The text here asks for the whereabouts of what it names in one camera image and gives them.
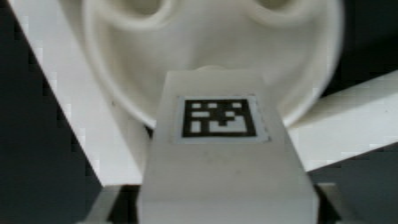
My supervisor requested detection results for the white stool leg corner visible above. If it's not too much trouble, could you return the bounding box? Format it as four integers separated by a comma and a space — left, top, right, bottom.
138, 70, 317, 224

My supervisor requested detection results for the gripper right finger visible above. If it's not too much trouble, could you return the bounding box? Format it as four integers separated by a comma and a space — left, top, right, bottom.
314, 183, 355, 224

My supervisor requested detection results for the white round stool seat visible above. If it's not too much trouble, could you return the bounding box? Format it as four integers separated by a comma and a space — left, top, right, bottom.
81, 0, 342, 125

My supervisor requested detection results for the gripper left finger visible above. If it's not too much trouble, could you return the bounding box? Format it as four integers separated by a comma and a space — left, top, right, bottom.
76, 184, 143, 224

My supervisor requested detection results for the white L-shaped fence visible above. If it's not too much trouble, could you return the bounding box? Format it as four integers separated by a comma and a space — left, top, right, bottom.
5, 0, 398, 186

